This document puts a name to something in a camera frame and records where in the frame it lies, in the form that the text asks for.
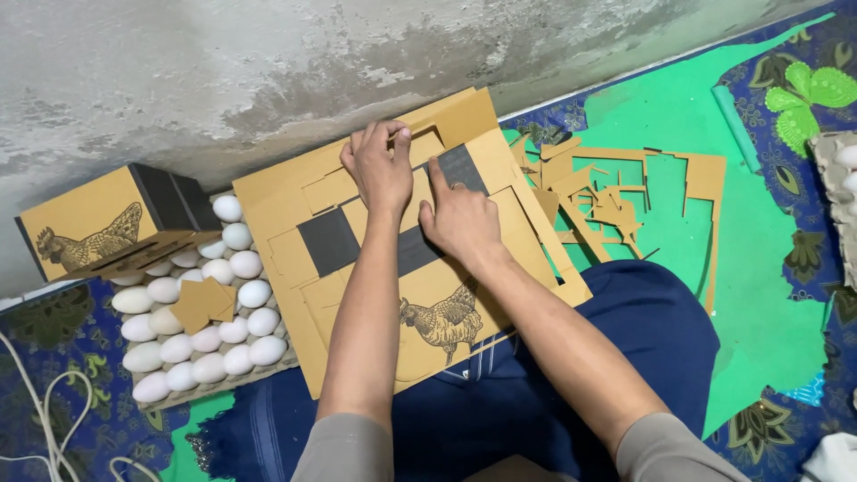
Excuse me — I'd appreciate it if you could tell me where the person's left hand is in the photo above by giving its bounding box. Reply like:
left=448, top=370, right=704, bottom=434
left=339, top=120, right=415, bottom=217

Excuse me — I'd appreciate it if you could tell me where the person's right hand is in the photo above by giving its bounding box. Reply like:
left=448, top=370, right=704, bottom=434
left=418, top=157, right=506, bottom=270

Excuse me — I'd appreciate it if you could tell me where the die-cut chicken print cardboard sheet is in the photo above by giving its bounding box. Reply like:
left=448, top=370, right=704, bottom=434
left=232, top=87, right=593, bottom=400

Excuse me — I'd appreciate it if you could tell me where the heap of cardboard scraps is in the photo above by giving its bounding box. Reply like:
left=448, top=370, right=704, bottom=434
left=509, top=134, right=660, bottom=262

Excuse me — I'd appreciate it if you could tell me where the dark blue sarong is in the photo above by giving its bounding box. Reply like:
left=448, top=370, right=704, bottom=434
left=184, top=259, right=721, bottom=482

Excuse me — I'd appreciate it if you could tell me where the small brown cardboard cutout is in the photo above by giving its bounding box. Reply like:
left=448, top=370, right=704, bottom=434
left=203, top=276, right=238, bottom=324
left=169, top=280, right=216, bottom=336

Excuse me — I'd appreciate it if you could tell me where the group of white eggs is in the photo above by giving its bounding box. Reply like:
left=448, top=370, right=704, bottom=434
left=110, top=194, right=289, bottom=404

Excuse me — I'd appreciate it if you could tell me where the grey long-sleeved shirt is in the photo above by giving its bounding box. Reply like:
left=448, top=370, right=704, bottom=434
left=291, top=411, right=752, bottom=482

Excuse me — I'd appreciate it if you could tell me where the grey pulp egg tray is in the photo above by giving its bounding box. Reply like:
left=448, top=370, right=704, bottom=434
left=119, top=190, right=301, bottom=411

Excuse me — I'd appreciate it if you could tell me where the rolled green strip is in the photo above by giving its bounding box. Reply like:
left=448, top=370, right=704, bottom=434
left=711, top=84, right=765, bottom=174

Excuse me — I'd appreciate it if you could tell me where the folded chicken print cardboard box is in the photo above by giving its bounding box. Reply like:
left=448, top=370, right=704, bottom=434
left=15, top=162, right=224, bottom=283

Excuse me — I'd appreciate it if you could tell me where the green plastic sheet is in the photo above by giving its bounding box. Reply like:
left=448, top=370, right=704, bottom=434
left=159, top=12, right=839, bottom=482

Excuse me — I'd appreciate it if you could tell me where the blue floral patterned mat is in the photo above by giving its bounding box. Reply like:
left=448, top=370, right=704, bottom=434
left=0, top=0, right=857, bottom=482

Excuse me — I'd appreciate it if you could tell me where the grey egg tray with cells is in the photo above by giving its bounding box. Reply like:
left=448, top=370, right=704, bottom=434
left=807, top=130, right=857, bottom=290

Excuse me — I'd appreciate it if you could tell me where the white cloth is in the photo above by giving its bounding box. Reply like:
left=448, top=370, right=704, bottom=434
left=799, top=432, right=857, bottom=482

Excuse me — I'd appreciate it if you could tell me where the brown cardboard offcut frame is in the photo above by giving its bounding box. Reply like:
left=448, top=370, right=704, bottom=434
left=536, top=137, right=728, bottom=316

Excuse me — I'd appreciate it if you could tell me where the white cable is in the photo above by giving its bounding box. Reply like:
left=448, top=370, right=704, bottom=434
left=0, top=331, right=163, bottom=482

